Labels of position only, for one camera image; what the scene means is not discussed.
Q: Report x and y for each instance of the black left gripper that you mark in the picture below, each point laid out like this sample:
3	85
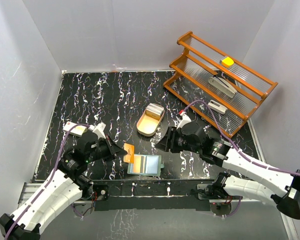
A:
116	151

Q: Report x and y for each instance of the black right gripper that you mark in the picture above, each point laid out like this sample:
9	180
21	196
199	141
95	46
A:
168	143

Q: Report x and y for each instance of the orange credit card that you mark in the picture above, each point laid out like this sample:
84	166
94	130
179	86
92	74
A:
130	149

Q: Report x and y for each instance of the green card holder wallet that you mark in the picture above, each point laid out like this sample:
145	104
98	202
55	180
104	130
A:
146	165

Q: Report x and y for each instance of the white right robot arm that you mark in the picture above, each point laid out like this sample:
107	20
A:
261	181

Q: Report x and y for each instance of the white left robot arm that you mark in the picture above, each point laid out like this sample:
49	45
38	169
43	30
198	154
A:
65	185

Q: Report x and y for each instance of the stack of credit cards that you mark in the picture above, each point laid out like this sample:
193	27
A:
154	111

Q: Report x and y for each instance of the beige oval tray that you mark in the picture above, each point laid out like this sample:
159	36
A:
147	125

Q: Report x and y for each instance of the small white cardboard box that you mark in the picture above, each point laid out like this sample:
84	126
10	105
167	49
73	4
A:
75	131

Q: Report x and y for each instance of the small white stapler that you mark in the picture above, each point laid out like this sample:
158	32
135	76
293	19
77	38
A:
217	107

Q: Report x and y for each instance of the orange wooden shelf rack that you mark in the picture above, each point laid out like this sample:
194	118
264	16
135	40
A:
197	63

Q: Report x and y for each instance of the grey stapler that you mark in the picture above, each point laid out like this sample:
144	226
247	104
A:
223	86

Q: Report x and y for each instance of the yellow sticky note block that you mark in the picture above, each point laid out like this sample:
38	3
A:
226	61

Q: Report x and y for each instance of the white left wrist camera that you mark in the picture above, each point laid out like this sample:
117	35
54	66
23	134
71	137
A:
98	130

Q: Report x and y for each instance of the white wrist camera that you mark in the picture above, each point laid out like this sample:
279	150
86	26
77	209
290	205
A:
98	130
185	119

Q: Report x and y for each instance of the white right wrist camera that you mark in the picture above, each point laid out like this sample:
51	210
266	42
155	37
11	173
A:
185	119

